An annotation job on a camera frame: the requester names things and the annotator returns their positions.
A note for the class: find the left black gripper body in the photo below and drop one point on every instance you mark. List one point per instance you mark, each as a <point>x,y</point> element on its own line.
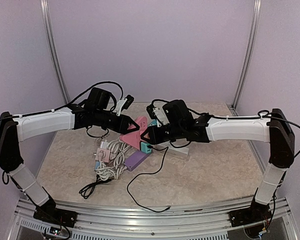
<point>100,120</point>

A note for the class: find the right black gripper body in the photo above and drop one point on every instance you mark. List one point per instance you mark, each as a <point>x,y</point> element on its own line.
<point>176,132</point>

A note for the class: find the pink triangular power strip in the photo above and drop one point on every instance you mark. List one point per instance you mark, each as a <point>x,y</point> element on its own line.
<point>134,138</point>

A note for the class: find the teal plug adapter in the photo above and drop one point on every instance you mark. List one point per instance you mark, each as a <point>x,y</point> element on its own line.
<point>146,147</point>

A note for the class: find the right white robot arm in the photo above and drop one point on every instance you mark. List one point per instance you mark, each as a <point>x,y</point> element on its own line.
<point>268,127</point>

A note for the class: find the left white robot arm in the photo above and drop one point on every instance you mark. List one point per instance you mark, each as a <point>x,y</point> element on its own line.
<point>15,129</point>

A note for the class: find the pink small plug adapter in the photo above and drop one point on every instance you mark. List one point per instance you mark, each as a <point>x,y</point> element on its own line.
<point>102,155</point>

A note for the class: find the light blue small plug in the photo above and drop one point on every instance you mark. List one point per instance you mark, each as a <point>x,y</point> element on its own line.
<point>97,165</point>

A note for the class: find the teal power strip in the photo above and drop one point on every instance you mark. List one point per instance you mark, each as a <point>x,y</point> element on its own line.
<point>153,123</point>

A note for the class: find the white power strip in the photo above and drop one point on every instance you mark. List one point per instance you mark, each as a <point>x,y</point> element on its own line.
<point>181,152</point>

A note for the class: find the purple power strip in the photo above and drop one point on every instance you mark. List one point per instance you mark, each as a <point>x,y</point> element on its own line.
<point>134,160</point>

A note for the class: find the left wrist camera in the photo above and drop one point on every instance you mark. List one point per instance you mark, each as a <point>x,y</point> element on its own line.
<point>123,104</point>

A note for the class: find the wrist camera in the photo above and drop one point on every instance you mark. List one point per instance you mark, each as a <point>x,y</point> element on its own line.
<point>157,114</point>
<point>123,104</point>

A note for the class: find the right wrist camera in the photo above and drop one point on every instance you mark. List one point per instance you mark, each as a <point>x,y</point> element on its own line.
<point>157,114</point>

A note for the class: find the aluminium front frame rail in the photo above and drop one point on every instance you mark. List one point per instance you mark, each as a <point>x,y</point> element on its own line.
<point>188,222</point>

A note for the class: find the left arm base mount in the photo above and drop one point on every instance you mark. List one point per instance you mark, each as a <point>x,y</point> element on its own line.
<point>62,217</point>

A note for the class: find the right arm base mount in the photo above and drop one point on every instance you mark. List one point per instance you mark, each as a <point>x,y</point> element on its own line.
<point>246,216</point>

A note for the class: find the left aluminium corner post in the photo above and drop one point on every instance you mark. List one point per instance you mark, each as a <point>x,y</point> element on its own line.
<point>48,28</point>

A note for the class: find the aluminium corner post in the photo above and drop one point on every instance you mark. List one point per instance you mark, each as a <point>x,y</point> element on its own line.
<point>48,28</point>
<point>248,53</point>

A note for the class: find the right aluminium corner post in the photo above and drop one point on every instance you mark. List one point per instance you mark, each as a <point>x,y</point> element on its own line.
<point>248,53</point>

